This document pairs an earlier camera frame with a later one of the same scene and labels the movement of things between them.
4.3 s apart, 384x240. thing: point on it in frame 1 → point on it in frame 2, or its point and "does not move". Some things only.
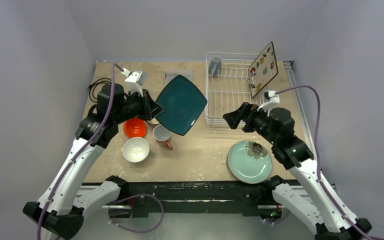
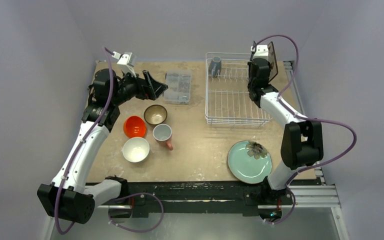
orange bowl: x=135 y=127 does not move
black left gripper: x=150 y=108 → x=144 y=92
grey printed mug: x=215 y=68 does not move
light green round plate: x=249 y=162 does not move
